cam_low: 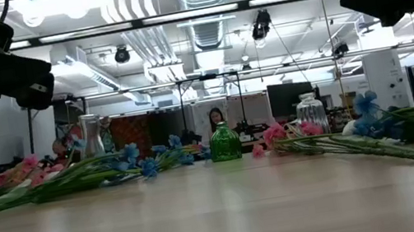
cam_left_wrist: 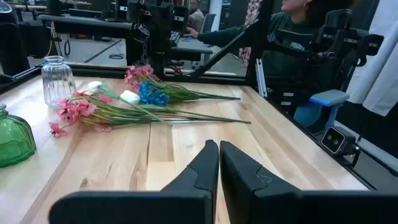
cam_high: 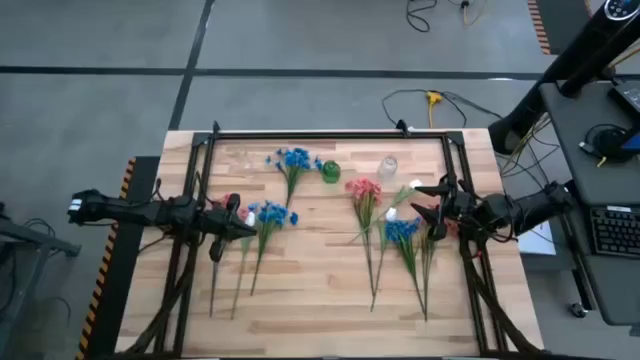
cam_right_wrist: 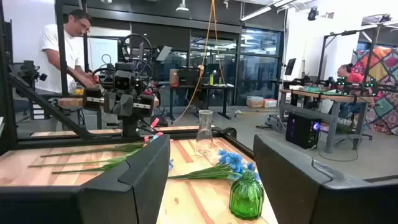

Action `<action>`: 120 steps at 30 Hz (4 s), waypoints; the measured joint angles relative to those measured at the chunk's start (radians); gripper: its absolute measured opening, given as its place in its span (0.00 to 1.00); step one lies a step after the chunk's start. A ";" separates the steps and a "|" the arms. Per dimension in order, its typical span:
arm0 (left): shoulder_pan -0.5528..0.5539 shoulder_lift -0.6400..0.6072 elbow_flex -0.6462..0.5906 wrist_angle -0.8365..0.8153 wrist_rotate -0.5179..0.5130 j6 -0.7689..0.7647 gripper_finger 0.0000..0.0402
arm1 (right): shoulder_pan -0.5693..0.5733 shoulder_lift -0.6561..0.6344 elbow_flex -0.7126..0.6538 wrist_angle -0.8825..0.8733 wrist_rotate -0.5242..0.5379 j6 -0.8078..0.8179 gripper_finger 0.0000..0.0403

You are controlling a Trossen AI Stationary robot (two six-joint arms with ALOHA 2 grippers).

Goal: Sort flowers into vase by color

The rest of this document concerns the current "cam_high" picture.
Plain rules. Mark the white paper sheet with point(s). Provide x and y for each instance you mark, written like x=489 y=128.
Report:
x=540 y=245

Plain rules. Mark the black caster wheel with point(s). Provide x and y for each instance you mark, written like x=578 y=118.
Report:
x=578 y=310

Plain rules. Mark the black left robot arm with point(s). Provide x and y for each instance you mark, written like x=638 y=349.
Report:
x=125 y=212

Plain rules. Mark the black tower fan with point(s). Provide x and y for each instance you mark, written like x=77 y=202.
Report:
x=575 y=62

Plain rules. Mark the green glass vase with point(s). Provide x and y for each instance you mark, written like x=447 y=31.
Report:
x=330 y=172

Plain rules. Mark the black keyboard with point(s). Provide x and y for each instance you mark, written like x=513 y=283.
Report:
x=617 y=232

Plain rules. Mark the dark grey desk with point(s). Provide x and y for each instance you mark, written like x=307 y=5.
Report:
x=570 y=150

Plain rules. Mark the dark laptop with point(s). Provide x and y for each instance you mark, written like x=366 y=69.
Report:
x=629 y=97

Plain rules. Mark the white artificial tulip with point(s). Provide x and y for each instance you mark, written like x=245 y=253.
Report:
x=250 y=218
x=416 y=183
x=391 y=214

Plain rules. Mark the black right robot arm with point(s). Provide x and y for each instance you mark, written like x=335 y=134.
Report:
x=530 y=210

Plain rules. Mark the grey metal cart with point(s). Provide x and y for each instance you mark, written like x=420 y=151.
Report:
x=50 y=243

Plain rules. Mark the black mat striped edge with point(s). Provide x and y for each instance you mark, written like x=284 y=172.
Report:
x=560 y=25
x=117 y=290

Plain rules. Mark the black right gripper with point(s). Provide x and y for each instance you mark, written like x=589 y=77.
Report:
x=460 y=207

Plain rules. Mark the blue artificial flower bunch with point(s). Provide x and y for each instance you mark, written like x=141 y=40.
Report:
x=272 y=215
x=297 y=159
x=400 y=231

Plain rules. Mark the clear tall glass vase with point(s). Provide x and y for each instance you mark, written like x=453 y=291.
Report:
x=245 y=162

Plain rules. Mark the blue desk item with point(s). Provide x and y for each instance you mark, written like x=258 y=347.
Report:
x=632 y=142

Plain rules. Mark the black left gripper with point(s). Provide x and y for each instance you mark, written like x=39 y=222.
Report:
x=217 y=225

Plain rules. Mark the black round device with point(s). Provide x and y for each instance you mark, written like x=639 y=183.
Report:
x=612 y=145

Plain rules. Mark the black metal table frame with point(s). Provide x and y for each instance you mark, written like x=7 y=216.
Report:
x=292 y=135

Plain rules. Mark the clear ribbed glass vase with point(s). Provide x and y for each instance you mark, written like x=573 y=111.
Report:
x=387 y=167

